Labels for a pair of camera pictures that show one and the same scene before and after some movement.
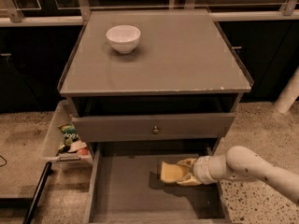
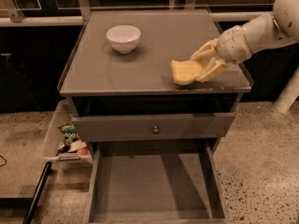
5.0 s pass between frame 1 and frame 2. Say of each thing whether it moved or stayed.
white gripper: moved
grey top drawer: stayed
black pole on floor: stayed
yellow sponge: moved
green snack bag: stayed
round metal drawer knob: stayed
